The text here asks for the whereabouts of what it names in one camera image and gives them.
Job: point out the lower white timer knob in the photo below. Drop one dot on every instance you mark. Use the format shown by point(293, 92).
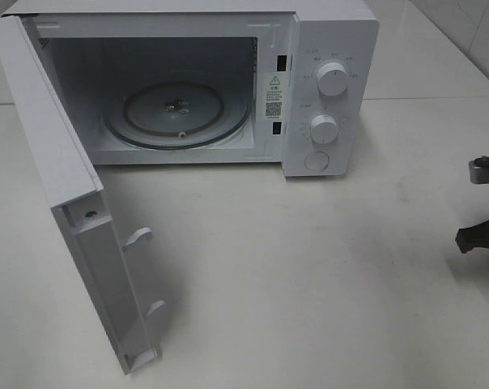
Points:
point(323, 129)

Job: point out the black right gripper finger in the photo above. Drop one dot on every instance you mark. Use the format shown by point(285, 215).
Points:
point(473, 237)

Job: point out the upper white power knob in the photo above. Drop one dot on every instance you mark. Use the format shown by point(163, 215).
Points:
point(332, 78)

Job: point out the white microwave door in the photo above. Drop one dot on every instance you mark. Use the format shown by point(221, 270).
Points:
point(76, 198)

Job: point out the round white door button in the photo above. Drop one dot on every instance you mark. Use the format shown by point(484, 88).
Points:
point(317, 161)

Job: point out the white microwave oven body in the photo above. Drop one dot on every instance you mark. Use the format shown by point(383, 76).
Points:
point(97, 51)

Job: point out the white warning label sticker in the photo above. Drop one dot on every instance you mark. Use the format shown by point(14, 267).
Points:
point(274, 85)

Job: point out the glass microwave turntable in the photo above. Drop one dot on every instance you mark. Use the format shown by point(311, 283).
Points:
point(177, 115)

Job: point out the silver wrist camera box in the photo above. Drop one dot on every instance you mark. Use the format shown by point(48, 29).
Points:
point(479, 170)

